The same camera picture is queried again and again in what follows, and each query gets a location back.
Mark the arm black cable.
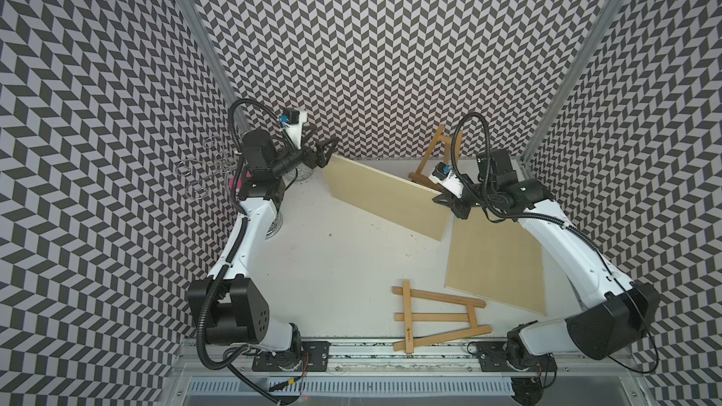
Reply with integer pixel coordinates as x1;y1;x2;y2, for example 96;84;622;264
448;111;661;376
194;98;294;406

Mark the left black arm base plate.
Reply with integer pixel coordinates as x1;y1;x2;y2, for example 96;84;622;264
252;340;331;372

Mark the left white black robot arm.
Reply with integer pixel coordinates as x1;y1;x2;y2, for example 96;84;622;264
186;127;340;370

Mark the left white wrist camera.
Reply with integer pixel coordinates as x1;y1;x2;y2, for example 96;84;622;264
279;108;308;150

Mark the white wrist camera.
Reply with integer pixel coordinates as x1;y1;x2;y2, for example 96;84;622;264
279;108;308;150
428;162;464;198

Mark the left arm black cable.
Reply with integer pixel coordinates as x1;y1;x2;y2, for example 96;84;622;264
194;98;294;406

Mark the metal wire glass rack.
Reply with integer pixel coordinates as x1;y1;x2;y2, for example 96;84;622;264
173;135;241;202

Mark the pink plastic wine glass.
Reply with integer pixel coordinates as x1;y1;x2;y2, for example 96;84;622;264
229;175;244;193

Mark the aluminium front rail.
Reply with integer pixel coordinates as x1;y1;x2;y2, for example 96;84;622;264
157;338;657;405

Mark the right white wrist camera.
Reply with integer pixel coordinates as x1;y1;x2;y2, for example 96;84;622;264
428;162;464;198

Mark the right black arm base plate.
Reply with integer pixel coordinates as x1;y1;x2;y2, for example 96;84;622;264
466;340;558;376

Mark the near wooden easel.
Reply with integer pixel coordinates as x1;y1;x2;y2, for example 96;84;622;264
391;280;493;354

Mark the round metal rack base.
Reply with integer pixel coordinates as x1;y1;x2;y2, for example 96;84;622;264
266;214;284;239

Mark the plywood board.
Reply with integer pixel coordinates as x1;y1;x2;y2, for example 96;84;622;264
445;209;547;315
322;156;450;241

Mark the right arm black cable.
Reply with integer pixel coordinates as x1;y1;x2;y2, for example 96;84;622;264
448;111;661;376

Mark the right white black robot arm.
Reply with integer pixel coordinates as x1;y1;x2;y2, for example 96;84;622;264
430;150;660;371

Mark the small wooden easel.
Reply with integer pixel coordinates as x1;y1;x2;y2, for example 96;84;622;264
408;125;464;193

